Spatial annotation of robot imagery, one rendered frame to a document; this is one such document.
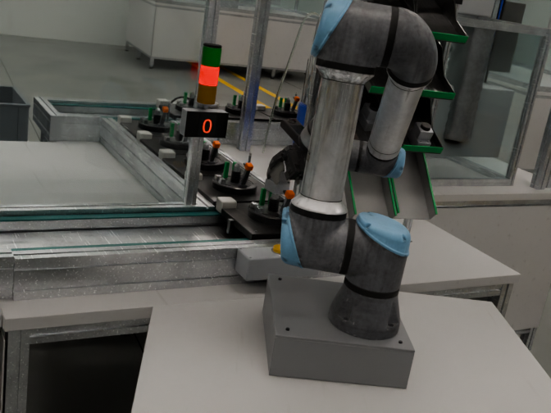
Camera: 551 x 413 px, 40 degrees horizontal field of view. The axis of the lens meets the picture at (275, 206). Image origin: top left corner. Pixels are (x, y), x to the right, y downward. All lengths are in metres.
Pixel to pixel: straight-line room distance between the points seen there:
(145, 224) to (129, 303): 0.36
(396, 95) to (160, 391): 0.74
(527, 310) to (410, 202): 1.61
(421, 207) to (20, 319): 1.20
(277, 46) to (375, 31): 9.90
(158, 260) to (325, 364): 0.51
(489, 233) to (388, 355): 1.87
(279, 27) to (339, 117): 9.85
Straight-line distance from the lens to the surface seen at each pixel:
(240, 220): 2.04
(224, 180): 2.26
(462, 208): 3.20
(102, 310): 1.72
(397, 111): 1.59
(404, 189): 2.29
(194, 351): 1.59
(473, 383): 1.70
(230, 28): 11.00
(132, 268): 1.79
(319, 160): 1.47
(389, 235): 1.48
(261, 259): 1.83
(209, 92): 2.02
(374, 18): 1.44
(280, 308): 1.60
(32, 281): 1.74
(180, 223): 2.10
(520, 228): 3.49
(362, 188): 2.20
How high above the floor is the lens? 1.64
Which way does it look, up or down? 18 degrees down
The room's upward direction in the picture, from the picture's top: 9 degrees clockwise
